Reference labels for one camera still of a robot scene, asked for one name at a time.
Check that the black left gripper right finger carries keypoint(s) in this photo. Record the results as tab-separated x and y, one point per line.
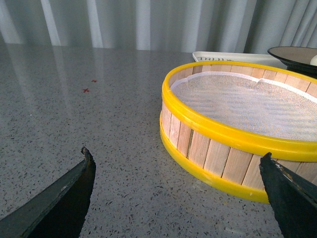
293	199

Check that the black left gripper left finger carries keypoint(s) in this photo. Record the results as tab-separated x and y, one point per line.
59	211

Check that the beige plate with black rim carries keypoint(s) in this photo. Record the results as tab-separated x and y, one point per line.
297	59

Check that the white steamed bun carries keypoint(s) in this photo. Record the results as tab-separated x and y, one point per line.
314	61

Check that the white bear-print tray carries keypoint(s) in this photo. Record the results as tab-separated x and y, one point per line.
251	58

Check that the white mesh steamer cloth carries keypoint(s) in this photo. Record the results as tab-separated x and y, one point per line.
260	106

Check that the wooden steamer with yellow rims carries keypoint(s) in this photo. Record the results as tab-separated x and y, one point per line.
225	157

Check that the grey pleated curtain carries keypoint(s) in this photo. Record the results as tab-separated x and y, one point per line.
237	26

